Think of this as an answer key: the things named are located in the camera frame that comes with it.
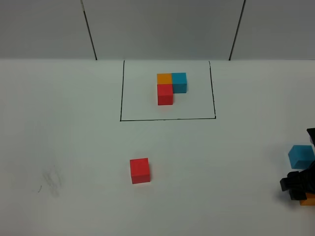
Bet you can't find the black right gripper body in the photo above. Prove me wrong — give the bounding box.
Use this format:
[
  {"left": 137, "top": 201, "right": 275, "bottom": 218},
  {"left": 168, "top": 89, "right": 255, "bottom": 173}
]
[{"left": 280, "top": 164, "right": 315, "bottom": 192}]

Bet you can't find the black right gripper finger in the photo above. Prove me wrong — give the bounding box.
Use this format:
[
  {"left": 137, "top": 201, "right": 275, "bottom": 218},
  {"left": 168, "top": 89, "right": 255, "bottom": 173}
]
[{"left": 289, "top": 189, "right": 307, "bottom": 201}]

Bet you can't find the loose blue cube block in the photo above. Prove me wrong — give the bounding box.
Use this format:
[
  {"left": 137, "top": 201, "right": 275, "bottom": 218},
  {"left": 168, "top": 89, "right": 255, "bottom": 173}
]
[{"left": 288, "top": 145, "right": 315, "bottom": 170}]

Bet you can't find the template blue cube block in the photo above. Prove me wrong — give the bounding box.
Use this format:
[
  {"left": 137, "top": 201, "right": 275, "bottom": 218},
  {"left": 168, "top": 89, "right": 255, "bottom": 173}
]
[{"left": 171, "top": 73, "right": 187, "bottom": 93}]

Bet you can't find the template red cube block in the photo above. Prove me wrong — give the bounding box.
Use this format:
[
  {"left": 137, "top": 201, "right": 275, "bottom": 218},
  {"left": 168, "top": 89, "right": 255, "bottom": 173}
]
[{"left": 157, "top": 84, "right": 174, "bottom": 106}]

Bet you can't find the template orange cube block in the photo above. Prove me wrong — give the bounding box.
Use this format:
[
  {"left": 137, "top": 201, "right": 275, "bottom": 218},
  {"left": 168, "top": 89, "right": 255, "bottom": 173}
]
[{"left": 157, "top": 73, "right": 172, "bottom": 85}]

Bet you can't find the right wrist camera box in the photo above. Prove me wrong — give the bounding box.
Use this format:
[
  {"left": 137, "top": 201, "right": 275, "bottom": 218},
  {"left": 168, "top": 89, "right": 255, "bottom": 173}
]
[{"left": 307, "top": 128, "right": 315, "bottom": 145}]

